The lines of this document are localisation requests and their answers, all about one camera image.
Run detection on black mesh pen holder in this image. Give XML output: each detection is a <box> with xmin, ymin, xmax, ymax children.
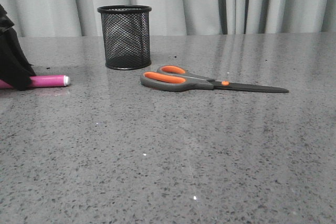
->
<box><xmin>97</xmin><ymin>5</ymin><xmax>152</xmax><ymax>70</ymax></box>

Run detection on pink marker pen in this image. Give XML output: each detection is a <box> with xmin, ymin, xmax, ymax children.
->
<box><xmin>1</xmin><ymin>75</ymin><xmax>70</xmax><ymax>90</ymax></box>

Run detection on grey orange handled scissors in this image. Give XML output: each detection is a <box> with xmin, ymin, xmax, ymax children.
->
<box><xmin>140</xmin><ymin>65</ymin><xmax>289</xmax><ymax>93</ymax></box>

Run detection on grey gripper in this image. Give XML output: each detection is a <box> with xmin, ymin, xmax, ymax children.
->
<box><xmin>0</xmin><ymin>7</ymin><xmax>36</xmax><ymax>91</ymax></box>

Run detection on grey curtain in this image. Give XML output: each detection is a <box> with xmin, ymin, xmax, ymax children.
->
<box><xmin>1</xmin><ymin>0</ymin><xmax>335</xmax><ymax>37</ymax></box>

